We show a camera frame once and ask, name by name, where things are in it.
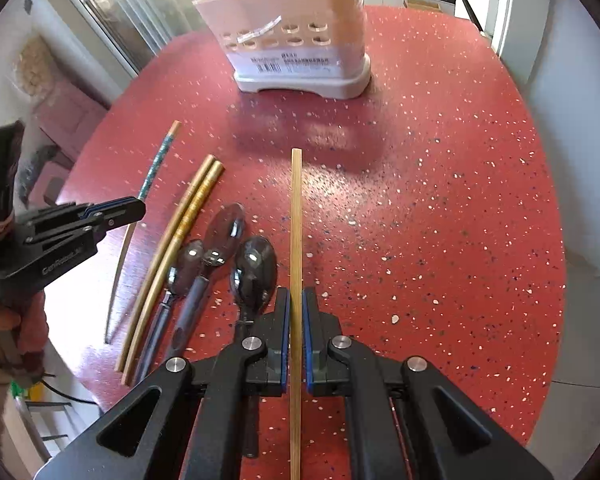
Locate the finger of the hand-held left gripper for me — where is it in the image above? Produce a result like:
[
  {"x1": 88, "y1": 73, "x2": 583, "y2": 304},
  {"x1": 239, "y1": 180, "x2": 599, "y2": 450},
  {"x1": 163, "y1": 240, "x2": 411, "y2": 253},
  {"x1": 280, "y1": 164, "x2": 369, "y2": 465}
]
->
[
  {"x1": 81, "y1": 197, "x2": 147, "y2": 217},
  {"x1": 92, "y1": 208, "x2": 147, "y2": 233}
]

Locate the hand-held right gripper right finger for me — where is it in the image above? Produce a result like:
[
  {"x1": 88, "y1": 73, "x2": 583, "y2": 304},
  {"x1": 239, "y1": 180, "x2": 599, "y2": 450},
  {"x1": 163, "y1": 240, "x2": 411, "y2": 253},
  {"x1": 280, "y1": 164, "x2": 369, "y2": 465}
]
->
[{"x1": 302, "y1": 287, "x2": 556, "y2": 480}]

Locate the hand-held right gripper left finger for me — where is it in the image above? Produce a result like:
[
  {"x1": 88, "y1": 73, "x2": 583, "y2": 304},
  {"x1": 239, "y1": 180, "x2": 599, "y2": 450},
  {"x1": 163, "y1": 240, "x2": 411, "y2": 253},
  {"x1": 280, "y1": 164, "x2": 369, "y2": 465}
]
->
[{"x1": 32, "y1": 287, "x2": 291, "y2": 480}]

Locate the teal patterned chopstick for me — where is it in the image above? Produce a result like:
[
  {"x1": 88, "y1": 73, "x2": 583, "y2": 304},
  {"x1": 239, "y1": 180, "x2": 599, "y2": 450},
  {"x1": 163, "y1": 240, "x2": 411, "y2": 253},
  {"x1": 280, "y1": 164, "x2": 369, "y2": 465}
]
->
[{"x1": 104, "y1": 120, "x2": 182, "y2": 345}]

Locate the large steel spoon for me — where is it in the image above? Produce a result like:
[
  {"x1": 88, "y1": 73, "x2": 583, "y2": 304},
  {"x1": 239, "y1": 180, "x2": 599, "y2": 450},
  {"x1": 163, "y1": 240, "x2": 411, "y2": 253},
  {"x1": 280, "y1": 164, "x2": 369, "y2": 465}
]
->
[{"x1": 229, "y1": 236, "x2": 279, "y2": 460}]

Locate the golden chopstick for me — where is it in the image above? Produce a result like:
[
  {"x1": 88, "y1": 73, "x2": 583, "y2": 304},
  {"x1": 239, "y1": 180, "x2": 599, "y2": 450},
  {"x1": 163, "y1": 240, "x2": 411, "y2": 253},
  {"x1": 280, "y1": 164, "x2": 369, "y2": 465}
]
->
[
  {"x1": 121, "y1": 161, "x2": 226, "y2": 387},
  {"x1": 115, "y1": 154, "x2": 217, "y2": 373}
]

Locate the small steel spoon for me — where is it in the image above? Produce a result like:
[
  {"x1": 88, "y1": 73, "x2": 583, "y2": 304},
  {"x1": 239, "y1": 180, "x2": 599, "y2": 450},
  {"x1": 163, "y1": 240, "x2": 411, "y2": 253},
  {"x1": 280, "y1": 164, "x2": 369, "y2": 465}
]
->
[{"x1": 131, "y1": 239, "x2": 206, "y2": 385}]

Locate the wide-handled steel spoon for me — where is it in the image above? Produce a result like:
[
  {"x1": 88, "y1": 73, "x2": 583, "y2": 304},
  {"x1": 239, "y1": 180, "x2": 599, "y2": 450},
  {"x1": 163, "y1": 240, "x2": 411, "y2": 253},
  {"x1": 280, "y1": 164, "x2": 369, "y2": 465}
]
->
[{"x1": 170, "y1": 202, "x2": 247, "y2": 361}]

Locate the plain bamboo chopstick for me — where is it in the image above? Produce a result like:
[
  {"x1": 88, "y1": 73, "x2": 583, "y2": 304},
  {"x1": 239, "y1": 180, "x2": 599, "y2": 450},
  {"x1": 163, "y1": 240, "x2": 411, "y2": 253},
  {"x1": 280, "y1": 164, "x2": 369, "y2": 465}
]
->
[{"x1": 290, "y1": 148, "x2": 304, "y2": 480}]

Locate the beige plastic utensil holder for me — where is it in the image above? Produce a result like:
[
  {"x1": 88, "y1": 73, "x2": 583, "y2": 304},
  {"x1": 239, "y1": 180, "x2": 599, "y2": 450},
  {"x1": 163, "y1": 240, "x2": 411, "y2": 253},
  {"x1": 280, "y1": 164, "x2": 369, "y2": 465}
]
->
[{"x1": 192, "y1": 0, "x2": 372, "y2": 95}]

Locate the person's left forearm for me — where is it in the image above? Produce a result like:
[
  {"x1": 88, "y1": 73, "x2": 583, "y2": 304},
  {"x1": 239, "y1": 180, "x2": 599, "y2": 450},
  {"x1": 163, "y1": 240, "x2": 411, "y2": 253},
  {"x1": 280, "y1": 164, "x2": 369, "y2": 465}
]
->
[{"x1": 0, "y1": 119, "x2": 27, "y2": 281}]

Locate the small pink box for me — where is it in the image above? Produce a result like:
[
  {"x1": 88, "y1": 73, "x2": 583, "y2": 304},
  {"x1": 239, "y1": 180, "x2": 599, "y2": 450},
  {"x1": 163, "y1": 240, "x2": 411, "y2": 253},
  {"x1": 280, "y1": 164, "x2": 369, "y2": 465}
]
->
[{"x1": 42, "y1": 176, "x2": 67, "y2": 206}]

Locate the dark plastic bag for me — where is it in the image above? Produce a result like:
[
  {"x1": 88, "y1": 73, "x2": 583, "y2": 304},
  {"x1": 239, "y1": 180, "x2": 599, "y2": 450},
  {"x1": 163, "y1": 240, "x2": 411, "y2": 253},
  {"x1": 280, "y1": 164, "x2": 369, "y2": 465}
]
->
[{"x1": 15, "y1": 144, "x2": 61, "y2": 206}]

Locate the large pink box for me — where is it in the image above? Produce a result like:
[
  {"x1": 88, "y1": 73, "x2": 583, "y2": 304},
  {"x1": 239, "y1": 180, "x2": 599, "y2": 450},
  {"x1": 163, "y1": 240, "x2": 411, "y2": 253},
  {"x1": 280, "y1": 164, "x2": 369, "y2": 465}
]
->
[{"x1": 32, "y1": 80, "x2": 108, "y2": 161}]

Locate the clear bag of puffed snacks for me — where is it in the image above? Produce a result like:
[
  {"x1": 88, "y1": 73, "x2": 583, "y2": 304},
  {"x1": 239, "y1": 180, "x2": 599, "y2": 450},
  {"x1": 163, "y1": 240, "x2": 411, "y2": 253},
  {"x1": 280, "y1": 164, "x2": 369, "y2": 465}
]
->
[{"x1": 12, "y1": 40, "x2": 61, "y2": 96}]

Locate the glass sliding door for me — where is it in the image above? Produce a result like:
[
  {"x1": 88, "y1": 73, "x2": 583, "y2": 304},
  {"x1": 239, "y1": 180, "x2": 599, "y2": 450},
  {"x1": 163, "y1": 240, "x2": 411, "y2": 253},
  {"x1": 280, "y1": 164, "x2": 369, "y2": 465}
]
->
[{"x1": 45, "y1": 0, "x2": 216, "y2": 78}]

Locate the black cable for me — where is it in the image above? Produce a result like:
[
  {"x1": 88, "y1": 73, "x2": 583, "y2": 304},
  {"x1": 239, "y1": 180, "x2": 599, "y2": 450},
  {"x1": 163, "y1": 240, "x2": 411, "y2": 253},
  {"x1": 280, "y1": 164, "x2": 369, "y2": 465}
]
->
[{"x1": 42, "y1": 372, "x2": 101, "y2": 406}]

